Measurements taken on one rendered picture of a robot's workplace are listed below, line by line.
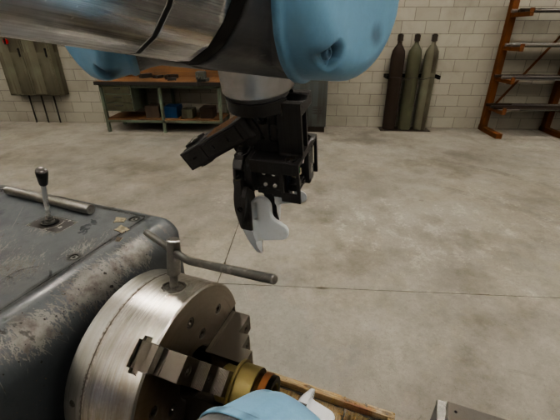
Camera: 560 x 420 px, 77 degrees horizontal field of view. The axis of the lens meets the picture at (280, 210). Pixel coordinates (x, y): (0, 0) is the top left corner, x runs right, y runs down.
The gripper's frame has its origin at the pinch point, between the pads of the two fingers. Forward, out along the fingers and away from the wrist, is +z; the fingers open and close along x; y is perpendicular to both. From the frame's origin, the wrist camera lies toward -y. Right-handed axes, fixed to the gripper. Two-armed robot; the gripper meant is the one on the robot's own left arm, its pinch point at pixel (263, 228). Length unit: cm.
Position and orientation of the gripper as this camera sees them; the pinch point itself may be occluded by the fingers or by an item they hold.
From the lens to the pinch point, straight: 50.4
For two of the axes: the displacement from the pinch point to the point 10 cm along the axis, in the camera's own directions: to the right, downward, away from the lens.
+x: 3.5, -6.2, 7.0
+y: 9.3, 1.6, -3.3
